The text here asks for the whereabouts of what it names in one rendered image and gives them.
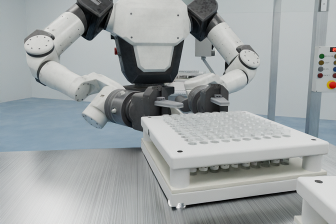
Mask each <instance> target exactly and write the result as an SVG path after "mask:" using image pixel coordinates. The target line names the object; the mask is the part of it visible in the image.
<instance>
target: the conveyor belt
mask: <svg viewBox="0 0 336 224"><path fill-rule="evenodd" d="M184 83H185V82H172V83H171V84H169V85H168V86H170V87H174V94H171V95H170V96H179V95H181V96H187V94H186V90H185V86H184Z"/></svg>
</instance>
